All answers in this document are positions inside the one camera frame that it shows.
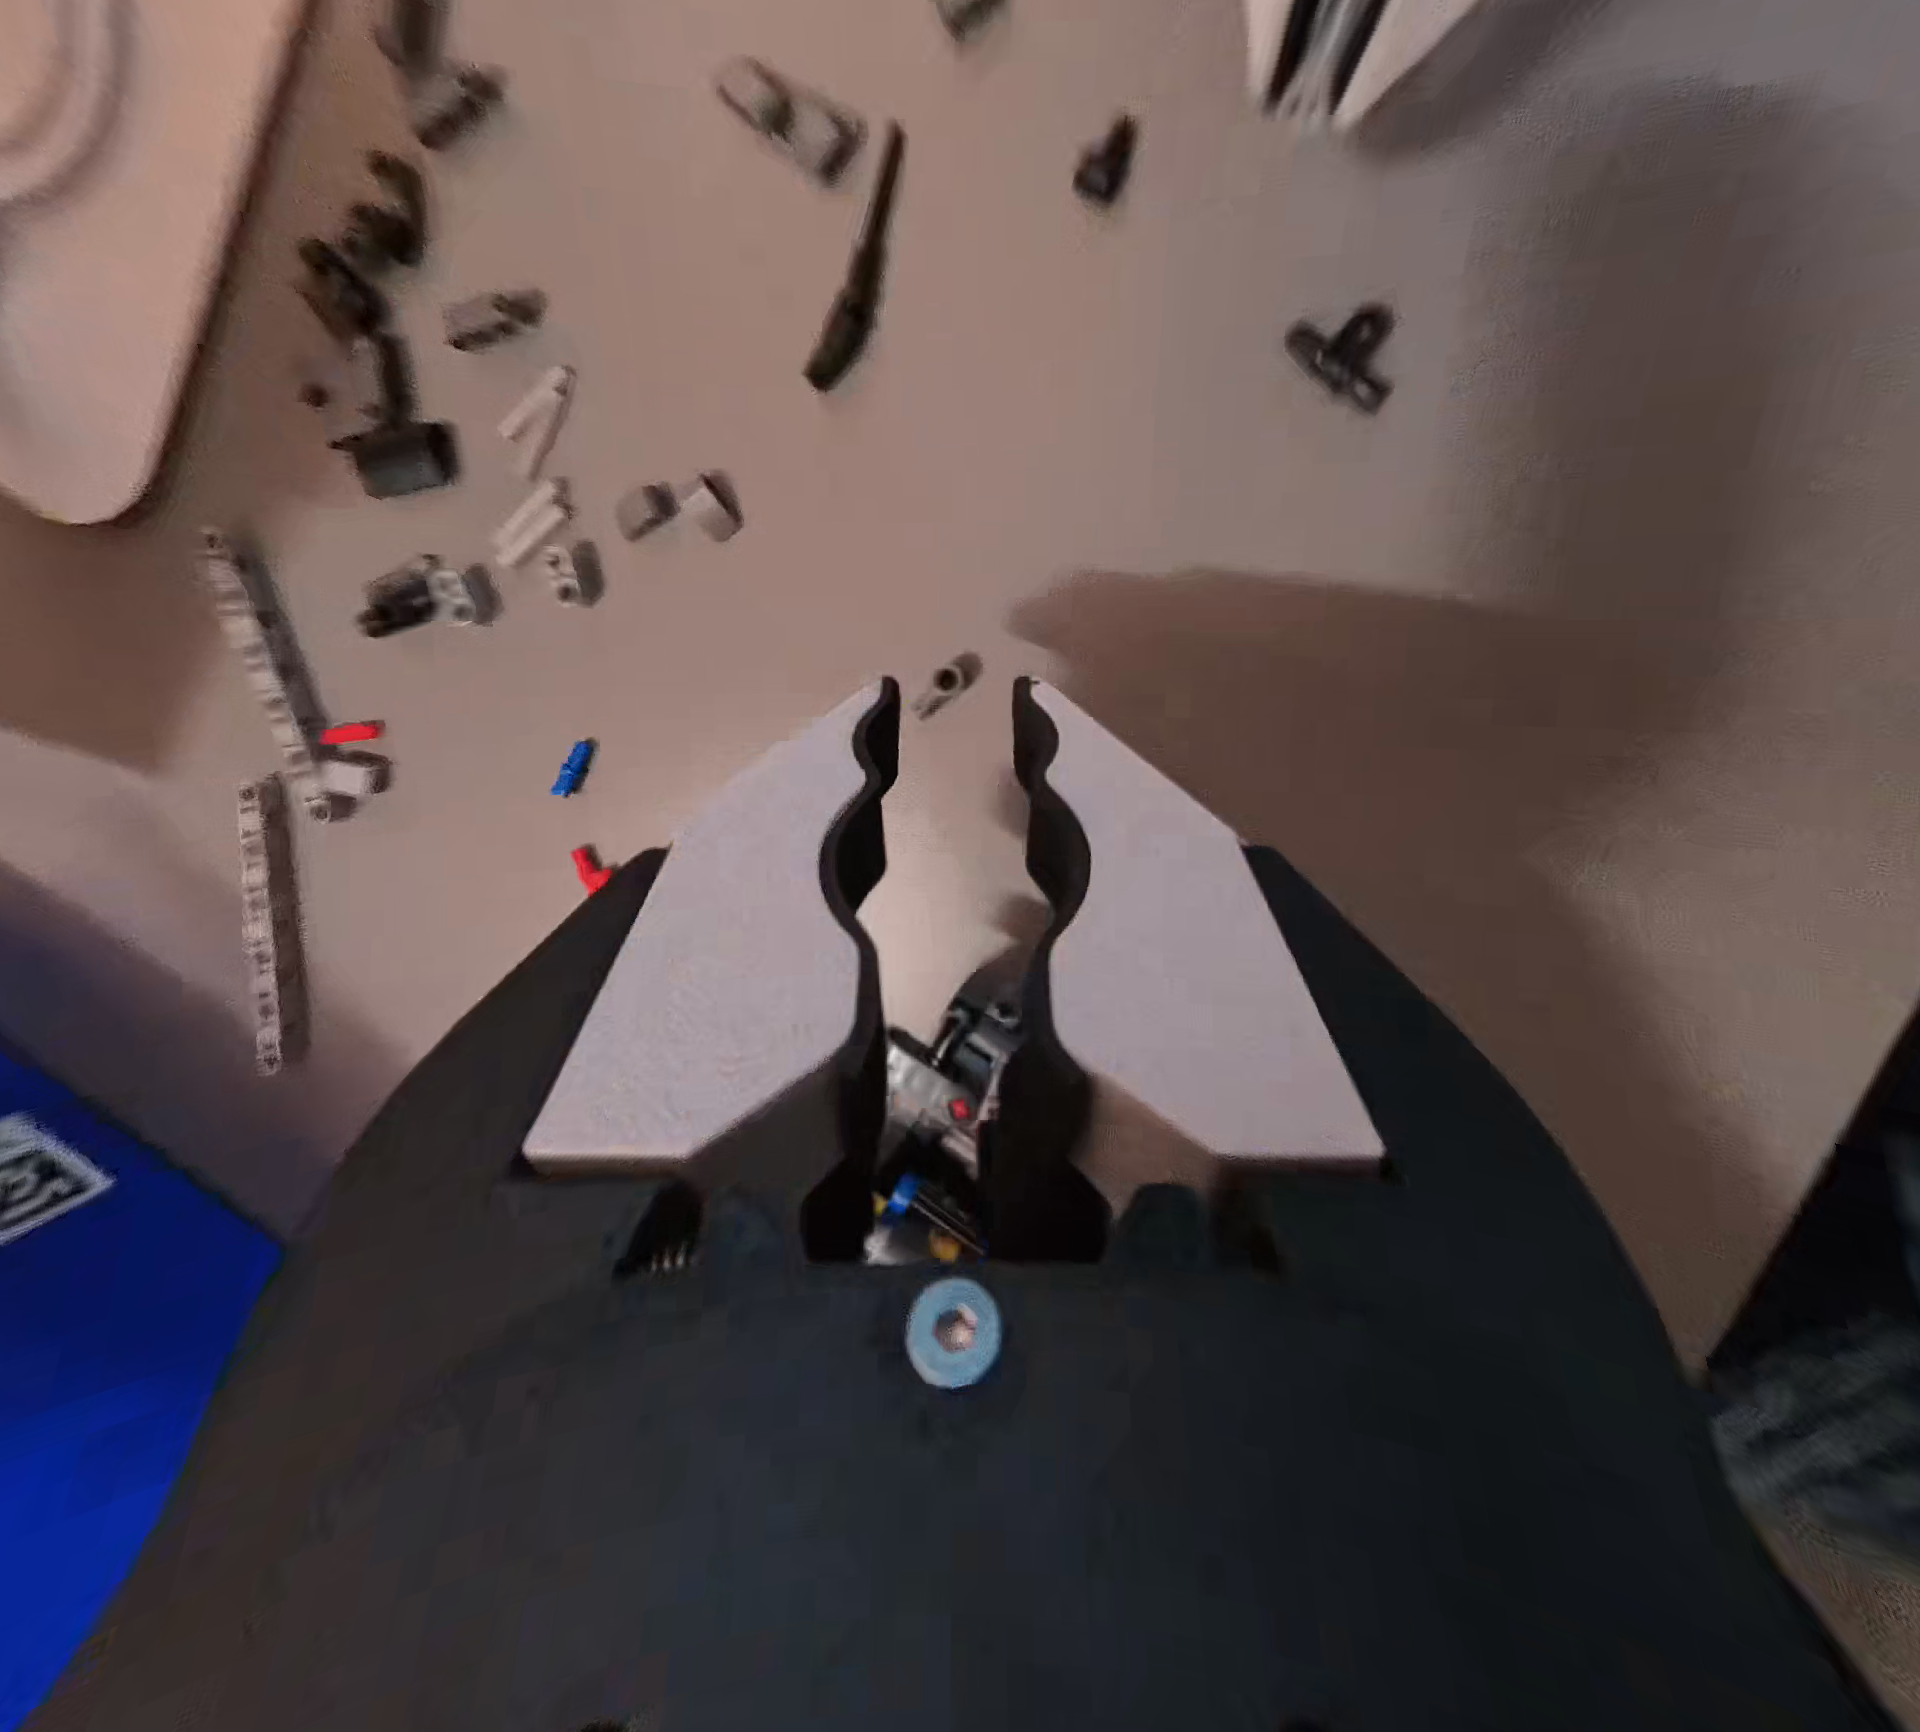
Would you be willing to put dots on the lego car model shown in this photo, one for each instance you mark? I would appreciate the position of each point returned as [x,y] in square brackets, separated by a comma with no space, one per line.
[953,1072]

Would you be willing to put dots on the dark grey lego pin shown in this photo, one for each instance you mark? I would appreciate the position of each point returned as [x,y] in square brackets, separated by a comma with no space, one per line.
[944,685]

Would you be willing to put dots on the beige flat board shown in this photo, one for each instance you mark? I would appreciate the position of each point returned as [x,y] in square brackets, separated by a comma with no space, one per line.
[164,142]

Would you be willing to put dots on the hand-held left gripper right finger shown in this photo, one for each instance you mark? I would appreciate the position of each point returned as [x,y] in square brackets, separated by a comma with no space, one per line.
[1184,996]

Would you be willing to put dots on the long black lego piece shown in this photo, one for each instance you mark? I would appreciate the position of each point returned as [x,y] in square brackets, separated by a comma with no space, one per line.
[859,276]

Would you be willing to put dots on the person's blue plaid shirt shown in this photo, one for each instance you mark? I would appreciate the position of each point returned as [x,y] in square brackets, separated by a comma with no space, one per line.
[1823,1433]

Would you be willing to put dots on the black lego connector piece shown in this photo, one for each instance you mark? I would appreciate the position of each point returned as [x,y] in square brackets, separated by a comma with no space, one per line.
[398,601]

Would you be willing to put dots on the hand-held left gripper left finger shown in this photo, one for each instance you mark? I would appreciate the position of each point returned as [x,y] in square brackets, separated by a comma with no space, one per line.
[705,996]

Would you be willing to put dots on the blue lego pin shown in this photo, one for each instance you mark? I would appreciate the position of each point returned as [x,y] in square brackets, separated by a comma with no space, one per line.
[573,769]

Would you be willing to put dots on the black lego panel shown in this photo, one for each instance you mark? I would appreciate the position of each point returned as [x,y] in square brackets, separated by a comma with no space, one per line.
[398,457]

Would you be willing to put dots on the small black lego connector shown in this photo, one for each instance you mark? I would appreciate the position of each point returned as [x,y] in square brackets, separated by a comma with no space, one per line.
[1106,160]

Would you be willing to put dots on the person's dark garment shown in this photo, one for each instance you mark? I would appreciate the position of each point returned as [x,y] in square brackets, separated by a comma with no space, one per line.
[1845,1207]

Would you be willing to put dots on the long grey lego beam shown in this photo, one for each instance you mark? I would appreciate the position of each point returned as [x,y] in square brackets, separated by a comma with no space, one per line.
[270,666]
[270,923]

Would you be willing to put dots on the red lego pin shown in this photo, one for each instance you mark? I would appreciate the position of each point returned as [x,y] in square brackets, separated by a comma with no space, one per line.
[355,733]
[591,871]

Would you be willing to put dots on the curved grey lego piece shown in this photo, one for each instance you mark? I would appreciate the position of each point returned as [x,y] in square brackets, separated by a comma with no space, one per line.
[716,507]

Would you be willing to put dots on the blue board with printed tag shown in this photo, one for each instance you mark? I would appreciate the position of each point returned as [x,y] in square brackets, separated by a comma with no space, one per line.
[104,1433]

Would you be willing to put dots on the grey two-hole lego beam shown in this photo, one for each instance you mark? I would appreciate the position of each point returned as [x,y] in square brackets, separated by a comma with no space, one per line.
[469,593]
[573,573]

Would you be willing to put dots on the flat grey lego piece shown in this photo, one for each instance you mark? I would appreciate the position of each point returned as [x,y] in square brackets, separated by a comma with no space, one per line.
[792,121]

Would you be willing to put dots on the light grey lego axle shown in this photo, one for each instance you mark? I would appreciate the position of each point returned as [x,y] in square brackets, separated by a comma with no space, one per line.
[519,520]
[549,427]
[547,523]
[526,408]

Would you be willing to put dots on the small grey lego piece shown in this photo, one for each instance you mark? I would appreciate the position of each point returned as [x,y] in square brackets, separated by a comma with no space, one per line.
[644,513]

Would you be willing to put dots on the black lego cross connector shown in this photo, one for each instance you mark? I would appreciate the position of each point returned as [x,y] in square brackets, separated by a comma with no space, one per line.
[1343,355]

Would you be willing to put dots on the short rounded grey lego beam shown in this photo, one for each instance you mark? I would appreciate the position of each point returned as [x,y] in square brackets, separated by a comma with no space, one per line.
[356,780]

